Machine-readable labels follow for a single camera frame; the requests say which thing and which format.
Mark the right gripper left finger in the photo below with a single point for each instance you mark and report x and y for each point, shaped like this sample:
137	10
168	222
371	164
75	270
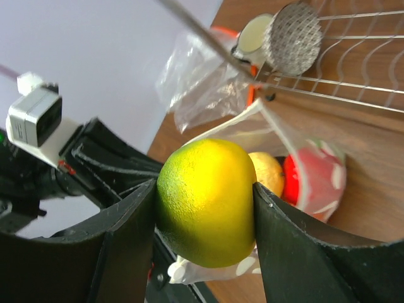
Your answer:
105	258

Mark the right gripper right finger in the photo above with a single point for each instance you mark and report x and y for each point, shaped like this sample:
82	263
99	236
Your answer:
305	260

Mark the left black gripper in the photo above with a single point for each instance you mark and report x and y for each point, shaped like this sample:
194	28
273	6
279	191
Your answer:
97	164

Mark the red apple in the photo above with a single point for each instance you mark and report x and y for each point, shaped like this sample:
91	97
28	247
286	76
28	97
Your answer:
291	184

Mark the polka dot zip bag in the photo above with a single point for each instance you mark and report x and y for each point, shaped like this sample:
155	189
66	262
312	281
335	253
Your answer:
322	178

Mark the yellow apple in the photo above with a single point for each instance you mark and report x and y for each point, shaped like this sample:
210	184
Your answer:
268	172

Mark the yellow lemon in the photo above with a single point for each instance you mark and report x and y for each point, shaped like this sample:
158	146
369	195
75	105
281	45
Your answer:
204	205

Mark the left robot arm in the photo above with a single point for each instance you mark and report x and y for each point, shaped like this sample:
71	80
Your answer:
20	186

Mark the clear orange-zip plastic bag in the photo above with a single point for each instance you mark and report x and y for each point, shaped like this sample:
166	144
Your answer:
197	86

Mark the cream enamel mug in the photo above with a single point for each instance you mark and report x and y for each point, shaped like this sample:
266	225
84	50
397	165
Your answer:
249	46

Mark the steel dish rack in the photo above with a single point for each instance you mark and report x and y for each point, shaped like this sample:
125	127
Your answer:
350	51

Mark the brown patterned bowl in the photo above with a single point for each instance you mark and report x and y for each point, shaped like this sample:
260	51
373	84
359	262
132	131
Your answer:
293	39

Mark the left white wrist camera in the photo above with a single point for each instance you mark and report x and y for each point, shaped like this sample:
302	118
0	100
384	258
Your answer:
35	123

